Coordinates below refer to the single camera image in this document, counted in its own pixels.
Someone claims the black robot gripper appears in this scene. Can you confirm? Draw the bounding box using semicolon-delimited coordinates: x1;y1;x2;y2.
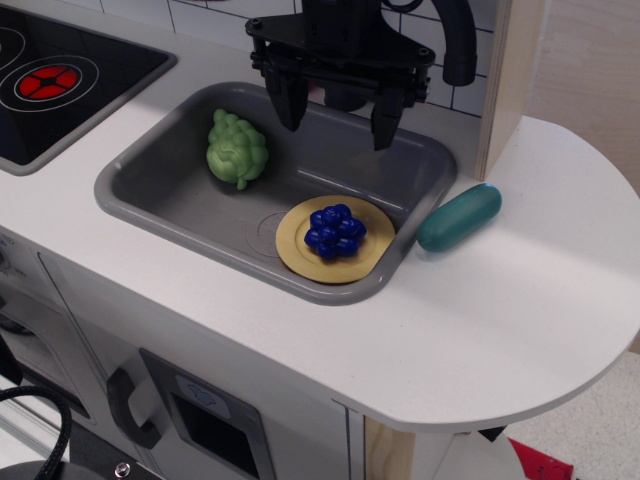
245;1;433;151

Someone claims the blue toy blueberries cluster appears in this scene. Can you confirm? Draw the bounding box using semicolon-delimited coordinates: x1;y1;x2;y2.
304;204;367;260

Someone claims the grey plastic sink basin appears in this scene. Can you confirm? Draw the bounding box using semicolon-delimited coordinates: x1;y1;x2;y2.
94;82;456;305

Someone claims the yellow toy plate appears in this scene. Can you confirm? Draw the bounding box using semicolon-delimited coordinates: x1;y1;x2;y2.
276;195;395;284

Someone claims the green toy lettuce head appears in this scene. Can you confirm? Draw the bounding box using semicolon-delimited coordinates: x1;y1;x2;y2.
206;109;269;191

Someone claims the black toy faucet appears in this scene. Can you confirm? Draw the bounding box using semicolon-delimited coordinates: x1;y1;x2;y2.
319;0;479;113

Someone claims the teal toy cucumber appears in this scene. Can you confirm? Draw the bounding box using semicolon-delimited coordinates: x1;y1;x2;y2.
416;183;502;253

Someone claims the black toy stovetop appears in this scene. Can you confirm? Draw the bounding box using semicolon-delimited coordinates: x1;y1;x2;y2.
1;6;177;176

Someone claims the white toy oven door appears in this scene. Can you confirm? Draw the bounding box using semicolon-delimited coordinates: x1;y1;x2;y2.
41;255;352;479

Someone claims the red cloth on floor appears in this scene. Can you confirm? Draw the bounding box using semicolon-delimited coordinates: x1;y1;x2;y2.
509;438;574;480

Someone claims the wooden side post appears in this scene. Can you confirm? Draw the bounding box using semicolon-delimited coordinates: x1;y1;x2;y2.
474;0;549;181

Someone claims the black oven door handle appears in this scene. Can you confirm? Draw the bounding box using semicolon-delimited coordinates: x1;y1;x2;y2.
106;368;161;450

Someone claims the black braided cable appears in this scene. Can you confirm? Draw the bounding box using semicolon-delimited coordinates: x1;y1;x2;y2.
0;385;74;474

